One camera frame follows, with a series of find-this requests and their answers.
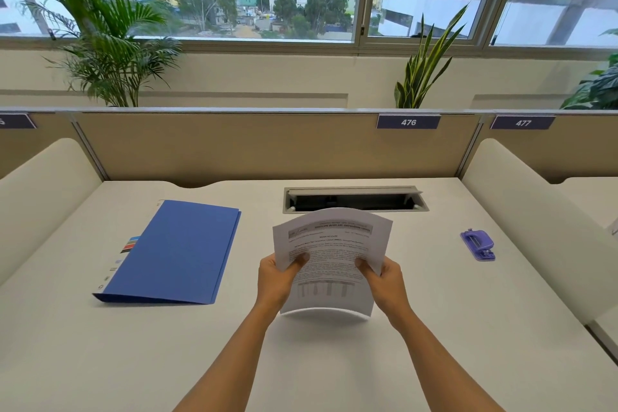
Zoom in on person's right hand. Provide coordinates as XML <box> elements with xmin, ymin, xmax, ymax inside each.
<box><xmin>355</xmin><ymin>256</ymin><xmax>411</xmax><ymax>330</ymax></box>

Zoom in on printed white paper sheets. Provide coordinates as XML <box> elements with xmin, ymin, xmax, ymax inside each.
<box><xmin>272</xmin><ymin>207</ymin><xmax>394</xmax><ymax>318</ymax></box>

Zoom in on blue file folder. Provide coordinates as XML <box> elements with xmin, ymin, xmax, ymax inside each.
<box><xmin>92</xmin><ymin>200</ymin><xmax>241</xmax><ymax>305</ymax></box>

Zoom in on person's left forearm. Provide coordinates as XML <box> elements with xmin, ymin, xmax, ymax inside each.
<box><xmin>173</xmin><ymin>302</ymin><xmax>280</xmax><ymax>412</ymax></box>

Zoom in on beige desk partition panel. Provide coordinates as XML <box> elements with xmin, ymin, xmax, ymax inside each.
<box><xmin>0</xmin><ymin>108</ymin><xmax>618</xmax><ymax>188</ymax></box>

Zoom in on white curved side divider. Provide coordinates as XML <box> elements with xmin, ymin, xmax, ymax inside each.
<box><xmin>461</xmin><ymin>138</ymin><xmax>618</xmax><ymax>325</ymax></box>
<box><xmin>0</xmin><ymin>138</ymin><xmax>103</xmax><ymax>287</ymax></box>

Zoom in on green snake plant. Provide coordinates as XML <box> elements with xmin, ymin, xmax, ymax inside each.
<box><xmin>394</xmin><ymin>3</ymin><xmax>470</xmax><ymax>109</ymax></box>

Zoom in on person's left hand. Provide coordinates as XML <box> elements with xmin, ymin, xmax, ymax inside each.
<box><xmin>256</xmin><ymin>252</ymin><xmax>311</xmax><ymax>316</ymax></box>

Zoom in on dark blue desk number label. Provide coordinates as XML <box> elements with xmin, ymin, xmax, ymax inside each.
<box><xmin>0</xmin><ymin>113</ymin><xmax>37</xmax><ymax>130</ymax></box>
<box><xmin>490</xmin><ymin>115</ymin><xmax>557</xmax><ymax>131</ymax></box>
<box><xmin>376</xmin><ymin>114</ymin><xmax>441</xmax><ymax>130</ymax></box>

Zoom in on green palm plant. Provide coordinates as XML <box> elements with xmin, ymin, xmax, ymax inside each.
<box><xmin>0</xmin><ymin>0</ymin><xmax>184</xmax><ymax>108</ymax></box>

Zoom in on broad leaf green plant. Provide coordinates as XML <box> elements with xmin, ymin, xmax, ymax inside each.
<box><xmin>560</xmin><ymin>28</ymin><xmax>618</xmax><ymax>110</ymax></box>

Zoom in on person's right forearm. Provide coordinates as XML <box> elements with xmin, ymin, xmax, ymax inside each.
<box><xmin>389</xmin><ymin>308</ymin><xmax>507</xmax><ymax>412</ymax></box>

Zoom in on purple hole punch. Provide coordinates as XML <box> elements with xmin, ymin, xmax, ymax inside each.
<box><xmin>460</xmin><ymin>229</ymin><xmax>496</xmax><ymax>262</ymax></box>

